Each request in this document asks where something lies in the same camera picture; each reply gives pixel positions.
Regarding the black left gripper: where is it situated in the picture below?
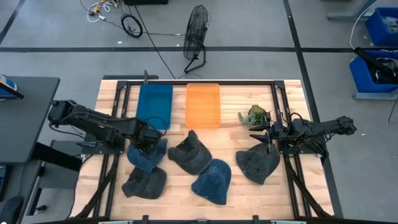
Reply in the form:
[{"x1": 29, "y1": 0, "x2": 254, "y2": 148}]
[{"x1": 133, "y1": 119, "x2": 162, "y2": 156}]

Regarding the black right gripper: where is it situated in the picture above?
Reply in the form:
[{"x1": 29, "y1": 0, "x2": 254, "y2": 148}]
[{"x1": 248, "y1": 119, "x2": 289, "y2": 144}]

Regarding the blue denim cap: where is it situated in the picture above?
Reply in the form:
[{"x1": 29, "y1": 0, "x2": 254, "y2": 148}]
[
  {"x1": 126, "y1": 138, "x2": 169, "y2": 174},
  {"x1": 190, "y1": 158, "x2": 233, "y2": 206}
]

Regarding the dark grey cap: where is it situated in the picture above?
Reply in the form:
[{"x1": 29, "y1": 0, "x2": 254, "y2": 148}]
[
  {"x1": 235, "y1": 142, "x2": 281, "y2": 185},
  {"x1": 167, "y1": 129, "x2": 213, "y2": 175},
  {"x1": 121, "y1": 166, "x2": 168, "y2": 200}
]

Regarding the potted succulent plant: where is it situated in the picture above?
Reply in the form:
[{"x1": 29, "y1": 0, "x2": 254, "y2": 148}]
[{"x1": 238, "y1": 104, "x2": 271, "y2": 127}]

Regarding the blue plastic bin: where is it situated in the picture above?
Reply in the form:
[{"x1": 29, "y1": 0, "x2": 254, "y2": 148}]
[{"x1": 136, "y1": 83, "x2": 174, "y2": 131}]

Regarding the orange translucent plastic bin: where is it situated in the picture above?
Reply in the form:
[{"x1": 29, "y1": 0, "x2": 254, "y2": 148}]
[{"x1": 185, "y1": 83, "x2": 222, "y2": 129}]

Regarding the blue storage tote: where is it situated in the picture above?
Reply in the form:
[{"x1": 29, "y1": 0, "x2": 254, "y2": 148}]
[
  {"x1": 365, "y1": 6, "x2": 398, "y2": 47},
  {"x1": 349, "y1": 49, "x2": 398, "y2": 94}
]

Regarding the grey cart base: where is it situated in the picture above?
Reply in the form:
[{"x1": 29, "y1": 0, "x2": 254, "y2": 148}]
[{"x1": 353, "y1": 90, "x2": 398, "y2": 101}]

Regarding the black floor fan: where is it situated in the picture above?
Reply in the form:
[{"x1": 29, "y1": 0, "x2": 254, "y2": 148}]
[{"x1": 182, "y1": 4, "x2": 211, "y2": 75}]

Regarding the black desk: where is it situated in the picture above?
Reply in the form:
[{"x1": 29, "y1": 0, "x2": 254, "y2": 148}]
[{"x1": 0, "y1": 76, "x2": 60, "y2": 165}]

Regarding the grey table leg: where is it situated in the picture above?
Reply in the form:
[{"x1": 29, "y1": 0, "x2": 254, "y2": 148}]
[{"x1": 326, "y1": 0, "x2": 379, "y2": 21}]

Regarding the black chair part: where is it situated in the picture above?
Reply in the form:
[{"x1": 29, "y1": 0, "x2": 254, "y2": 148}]
[{"x1": 0, "y1": 195, "x2": 24, "y2": 224}]

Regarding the blue yellow book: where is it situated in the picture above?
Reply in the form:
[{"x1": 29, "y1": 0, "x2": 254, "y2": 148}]
[{"x1": 0, "y1": 73, "x2": 25, "y2": 100}]

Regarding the black metal table frame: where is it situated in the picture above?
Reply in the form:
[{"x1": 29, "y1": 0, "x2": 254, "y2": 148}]
[{"x1": 74, "y1": 80, "x2": 335, "y2": 224}]

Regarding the long black floor cable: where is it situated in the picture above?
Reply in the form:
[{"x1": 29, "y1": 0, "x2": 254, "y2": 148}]
[{"x1": 133, "y1": 4, "x2": 177, "y2": 80}]

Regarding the coiled black cable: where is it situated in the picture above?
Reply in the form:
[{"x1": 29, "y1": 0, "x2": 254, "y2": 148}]
[{"x1": 120, "y1": 13, "x2": 144, "y2": 39}]

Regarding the white cable bundle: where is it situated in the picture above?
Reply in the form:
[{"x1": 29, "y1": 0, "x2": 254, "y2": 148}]
[{"x1": 80, "y1": 0, "x2": 121, "y2": 23}]

